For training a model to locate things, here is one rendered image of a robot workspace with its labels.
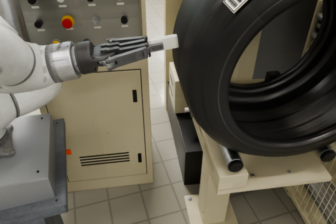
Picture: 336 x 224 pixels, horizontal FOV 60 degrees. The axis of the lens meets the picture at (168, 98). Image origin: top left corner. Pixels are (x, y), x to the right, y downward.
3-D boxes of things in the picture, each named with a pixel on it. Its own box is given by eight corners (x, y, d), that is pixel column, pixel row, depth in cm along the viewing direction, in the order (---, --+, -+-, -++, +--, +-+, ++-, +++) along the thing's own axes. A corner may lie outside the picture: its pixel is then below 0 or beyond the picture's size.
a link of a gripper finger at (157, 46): (141, 45, 68) (141, 51, 65) (162, 41, 68) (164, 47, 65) (142, 51, 69) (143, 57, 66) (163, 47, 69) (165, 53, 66)
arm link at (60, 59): (50, 38, 69) (75, 33, 69) (63, 70, 74) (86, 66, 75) (42, 55, 62) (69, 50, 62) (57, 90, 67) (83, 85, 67)
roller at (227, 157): (208, 89, 108) (213, 98, 110) (198, 95, 109) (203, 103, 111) (240, 159, 80) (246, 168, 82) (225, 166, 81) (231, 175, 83)
